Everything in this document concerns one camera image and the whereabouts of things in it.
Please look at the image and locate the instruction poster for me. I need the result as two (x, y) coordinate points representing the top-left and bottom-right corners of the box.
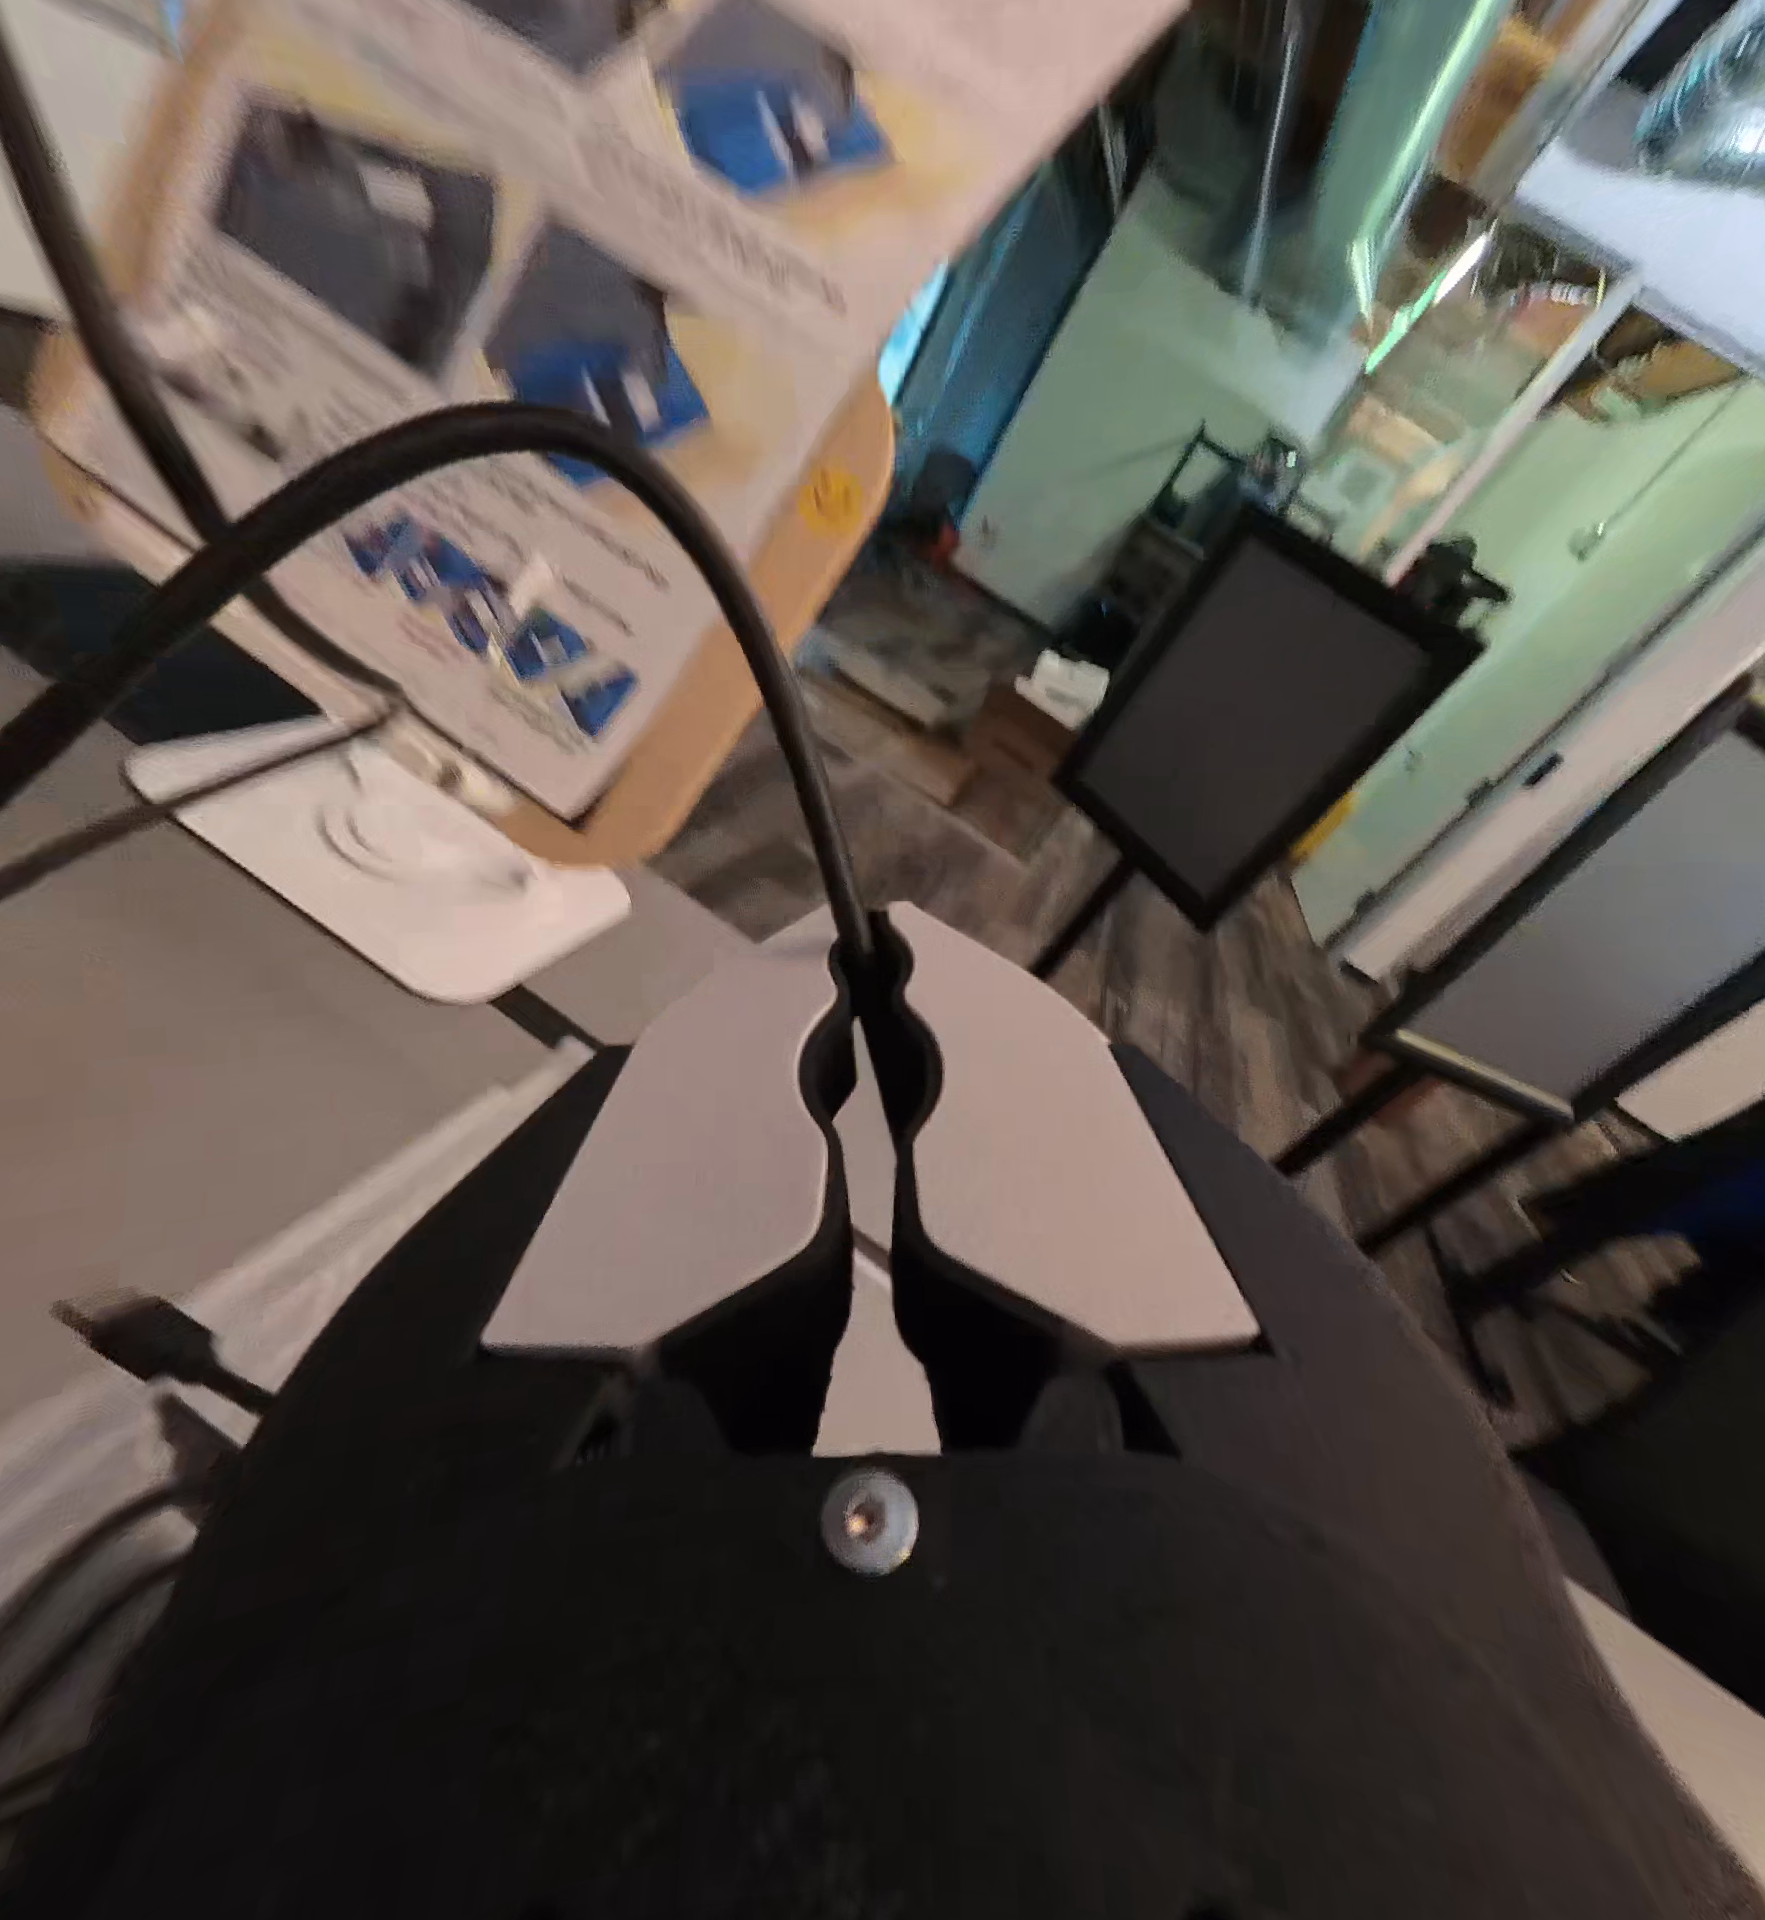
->
(103, 0), (1183, 737)

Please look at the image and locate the white stand base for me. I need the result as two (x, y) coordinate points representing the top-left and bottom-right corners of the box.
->
(126, 706), (639, 1008)

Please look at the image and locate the clear plastic bin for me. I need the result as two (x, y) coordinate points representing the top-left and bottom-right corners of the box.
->
(0, 1066), (629, 1862)

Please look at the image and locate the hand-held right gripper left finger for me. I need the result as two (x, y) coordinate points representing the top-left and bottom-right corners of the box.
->
(483, 926), (861, 1366)

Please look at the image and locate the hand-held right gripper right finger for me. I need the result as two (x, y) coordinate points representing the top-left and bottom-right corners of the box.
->
(888, 902), (1264, 1366)

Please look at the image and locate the black floor stand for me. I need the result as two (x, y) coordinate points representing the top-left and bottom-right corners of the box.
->
(1273, 676), (1765, 1323)

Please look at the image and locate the black 7-port USB hub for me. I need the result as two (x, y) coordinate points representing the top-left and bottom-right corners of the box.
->
(0, 0), (919, 1202)

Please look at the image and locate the black flat desk pad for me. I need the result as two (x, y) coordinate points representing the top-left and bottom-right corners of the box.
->
(0, 556), (313, 752)

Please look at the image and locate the black monitor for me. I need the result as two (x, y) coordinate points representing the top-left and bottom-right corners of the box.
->
(1048, 505), (1491, 937)

